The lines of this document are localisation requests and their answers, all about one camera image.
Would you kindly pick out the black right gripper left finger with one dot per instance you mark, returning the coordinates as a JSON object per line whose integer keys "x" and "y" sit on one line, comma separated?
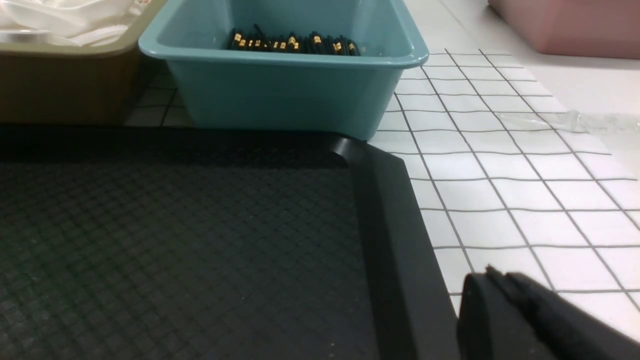
{"x": 489, "y": 327}

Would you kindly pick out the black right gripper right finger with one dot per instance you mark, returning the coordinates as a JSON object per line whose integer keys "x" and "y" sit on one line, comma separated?
{"x": 568, "y": 331}

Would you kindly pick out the white grid tablecloth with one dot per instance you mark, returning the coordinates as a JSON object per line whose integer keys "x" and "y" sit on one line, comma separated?
{"x": 499, "y": 182}

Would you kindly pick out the clear plastic wrapper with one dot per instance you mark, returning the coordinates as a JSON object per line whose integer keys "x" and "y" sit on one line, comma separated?
{"x": 571, "y": 121}

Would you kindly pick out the pink plastic bin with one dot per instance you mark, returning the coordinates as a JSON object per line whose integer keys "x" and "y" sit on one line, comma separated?
{"x": 608, "y": 29}

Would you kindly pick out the pile of black chopsticks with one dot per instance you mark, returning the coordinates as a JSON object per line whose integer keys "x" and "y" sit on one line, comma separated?
{"x": 257, "y": 40}

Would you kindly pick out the teal plastic bin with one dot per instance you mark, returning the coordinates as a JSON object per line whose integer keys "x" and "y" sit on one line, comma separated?
{"x": 230, "y": 89}

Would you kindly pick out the black textured serving tray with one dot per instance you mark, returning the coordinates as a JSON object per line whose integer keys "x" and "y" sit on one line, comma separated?
{"x": 183, "y": 244}

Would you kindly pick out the olive plastic bin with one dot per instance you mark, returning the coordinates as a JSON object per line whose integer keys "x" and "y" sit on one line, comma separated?
{"x": 46, "y": 84}

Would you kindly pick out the pile of white spoons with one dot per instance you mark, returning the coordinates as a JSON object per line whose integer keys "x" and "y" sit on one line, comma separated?
{"x": 79, "y": 23}

